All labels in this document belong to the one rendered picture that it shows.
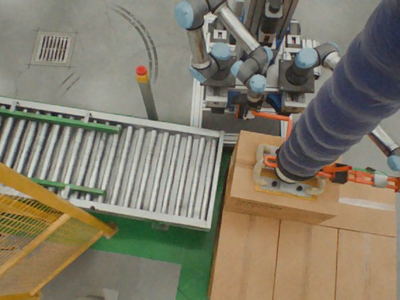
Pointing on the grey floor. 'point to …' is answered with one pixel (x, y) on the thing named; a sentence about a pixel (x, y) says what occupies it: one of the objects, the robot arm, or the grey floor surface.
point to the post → (147, 96)
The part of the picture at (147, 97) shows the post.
